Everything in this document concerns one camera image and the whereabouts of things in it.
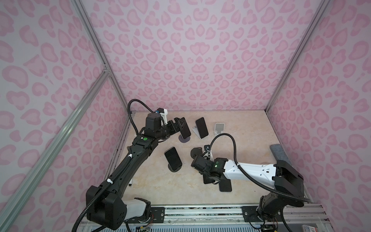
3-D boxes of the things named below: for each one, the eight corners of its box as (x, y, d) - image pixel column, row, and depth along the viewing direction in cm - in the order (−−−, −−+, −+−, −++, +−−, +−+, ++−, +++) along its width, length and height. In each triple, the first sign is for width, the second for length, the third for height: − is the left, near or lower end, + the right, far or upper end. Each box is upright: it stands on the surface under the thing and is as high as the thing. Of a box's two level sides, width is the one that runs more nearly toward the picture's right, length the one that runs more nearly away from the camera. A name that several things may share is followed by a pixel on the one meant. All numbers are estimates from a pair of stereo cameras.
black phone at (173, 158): (173, 173, 89) (170, 161, 77) (167, 164, 93) (163, 151, 81) (182, 167, 92) (180, 155, 79) (176, 159, 96) (173, 145, 83)
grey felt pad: (276, 164, 93) (279, 161, 90) (269, 146, 101) (271, 143, 98) (287, 164, 93) (290, 161, 90) (279, 146, 101) (282, 143, 98)
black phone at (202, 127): (201, 139, 104) (202, 128, 94) (195, 131, 109) (195, 120, 99) (208, 135, 106) (210, 124, 96) (202, 128, 111) (203, 117, 101)
